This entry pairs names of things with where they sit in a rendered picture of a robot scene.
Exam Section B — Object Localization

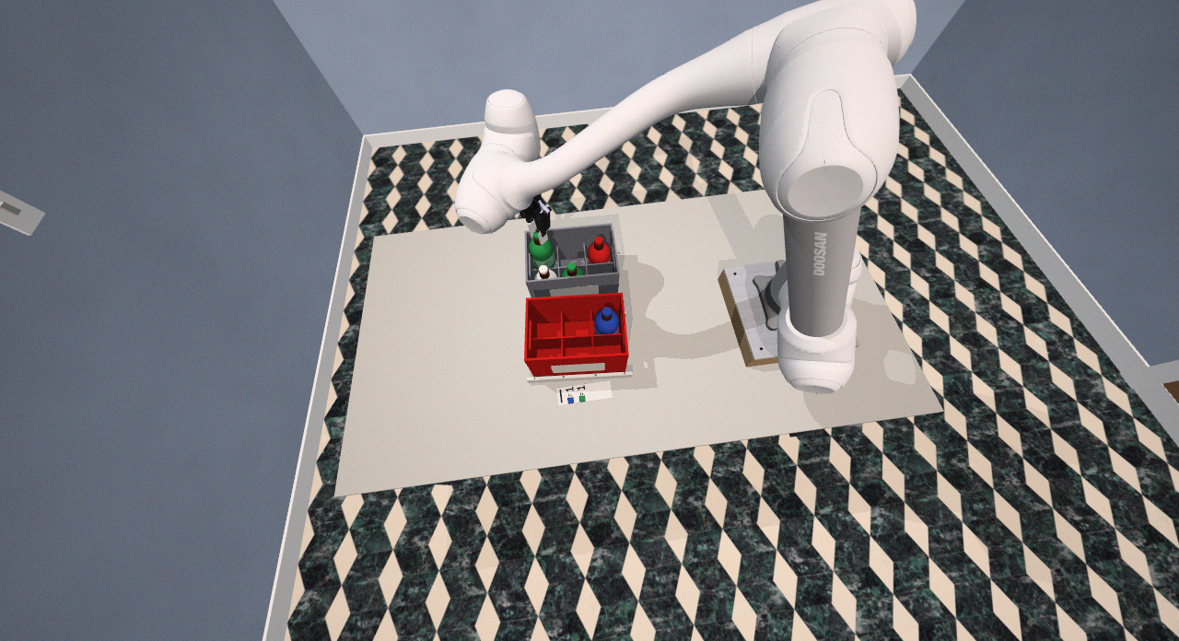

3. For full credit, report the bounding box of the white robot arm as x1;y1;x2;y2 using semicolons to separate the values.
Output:
455;0;916;394

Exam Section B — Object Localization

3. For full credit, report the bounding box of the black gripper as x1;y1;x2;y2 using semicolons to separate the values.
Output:
519;194;552;245

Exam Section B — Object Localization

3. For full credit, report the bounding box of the dark grey crate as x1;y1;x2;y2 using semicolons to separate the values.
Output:
523;225;620;297

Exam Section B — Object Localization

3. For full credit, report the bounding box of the white paper pick list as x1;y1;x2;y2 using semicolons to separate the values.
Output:
556;379;613;405

